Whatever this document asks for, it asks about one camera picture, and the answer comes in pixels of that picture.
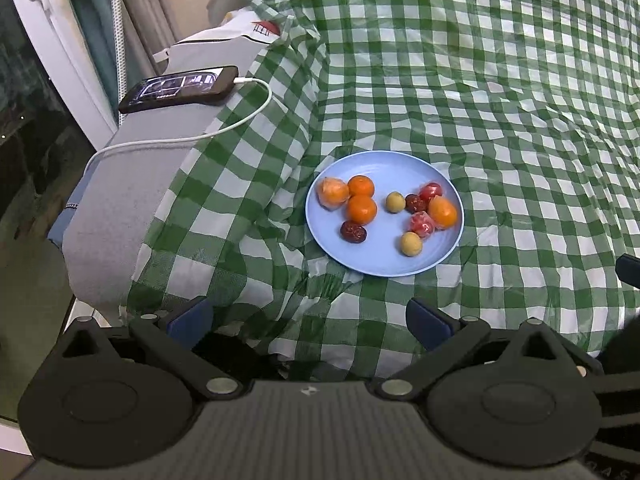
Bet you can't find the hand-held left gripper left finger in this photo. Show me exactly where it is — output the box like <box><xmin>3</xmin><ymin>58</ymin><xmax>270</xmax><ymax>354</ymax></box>
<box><xmin>52</xmin><ymin>296</ymin><xmax>253</xmax><ymax>402</ymax></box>

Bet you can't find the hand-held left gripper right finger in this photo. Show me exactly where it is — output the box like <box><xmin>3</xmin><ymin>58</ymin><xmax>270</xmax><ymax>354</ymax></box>
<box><xmin>365</xmin><ymin>297</ymin><xmax>573</xmax><ymax>403</ymax></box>

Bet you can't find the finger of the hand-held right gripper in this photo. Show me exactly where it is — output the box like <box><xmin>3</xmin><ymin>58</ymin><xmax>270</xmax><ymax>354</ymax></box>
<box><xmin>616</xmin><ymin>255</ymin><xmax>640</xmax><ymax>291</ymax></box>

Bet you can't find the blue plate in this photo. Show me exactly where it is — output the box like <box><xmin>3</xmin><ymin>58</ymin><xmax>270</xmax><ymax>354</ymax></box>
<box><xmin>305</xmin><ymin>150</ymin><xmax>465</xmax><ymax>277</ymax></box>

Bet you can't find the plastic-wrapped orange mandarin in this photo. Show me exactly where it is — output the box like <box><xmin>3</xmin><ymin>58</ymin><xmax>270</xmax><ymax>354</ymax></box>
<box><xmin>426</xmin><ymin>195</ymin><xmax>459</xmax><ymax>231</ymax></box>
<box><xmin>318</xmin><ymin>177</ymin><xmax>351</xmax><ymax>211</ymax></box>

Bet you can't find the grey mattress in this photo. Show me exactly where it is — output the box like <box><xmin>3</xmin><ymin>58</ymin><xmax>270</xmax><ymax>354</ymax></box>
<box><xmin>60</xmin><ymin>35</ymin><xmax>273</xmax><ymax>321</ymax></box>

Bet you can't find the green white checked tablecloth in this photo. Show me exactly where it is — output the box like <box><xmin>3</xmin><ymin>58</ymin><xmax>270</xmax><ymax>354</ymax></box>
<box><xmin>125</xmin><ymin>0</ymin><xmax>640</xmax><ymax>381</ymax></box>

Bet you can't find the black smartphone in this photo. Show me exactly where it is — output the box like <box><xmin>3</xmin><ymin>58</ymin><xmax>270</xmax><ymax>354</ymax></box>
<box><xmin>118</xmin><ymin>65</ymin><xmax>239</xmax><ymax>114</ymax></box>

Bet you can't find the checkered patterned pole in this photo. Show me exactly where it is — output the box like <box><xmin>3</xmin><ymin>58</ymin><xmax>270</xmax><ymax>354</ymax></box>
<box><xmin>102</xmin><ymin>0</ymin><xmax>128</xmax><ymax>126</ymax></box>

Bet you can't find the white printed pillow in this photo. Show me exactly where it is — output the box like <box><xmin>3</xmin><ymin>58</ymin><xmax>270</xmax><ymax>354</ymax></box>
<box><xmin>152</xmin><ymin>7</ymin><xmax>296</xmax><ymax>61</ymax></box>

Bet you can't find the teal curtain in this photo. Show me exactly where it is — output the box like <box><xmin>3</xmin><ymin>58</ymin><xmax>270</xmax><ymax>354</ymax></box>
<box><xmin>62</xmin><ymin>0</ymin><xmax>121</xmax><ymax>106</ymax></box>

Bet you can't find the grey curtain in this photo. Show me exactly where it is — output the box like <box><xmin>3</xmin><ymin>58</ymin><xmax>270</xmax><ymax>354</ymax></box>
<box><xmin>117</xmin><ymin>0</ymin><xmax>181</xmax><ymax>81</ymax></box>

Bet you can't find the white charging cable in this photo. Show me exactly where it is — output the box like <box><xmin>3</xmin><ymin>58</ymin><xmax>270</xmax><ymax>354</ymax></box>
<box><xmin>82</xmin><ymin>77</ymin><xmax>273</xmax><ymax>196</ymax></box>

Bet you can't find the white window frame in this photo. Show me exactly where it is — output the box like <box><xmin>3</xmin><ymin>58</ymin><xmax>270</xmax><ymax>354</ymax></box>
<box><xmin>0</xmin><ymin>0</ymin><xmax>118</xmax><ymax>153</ymax></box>

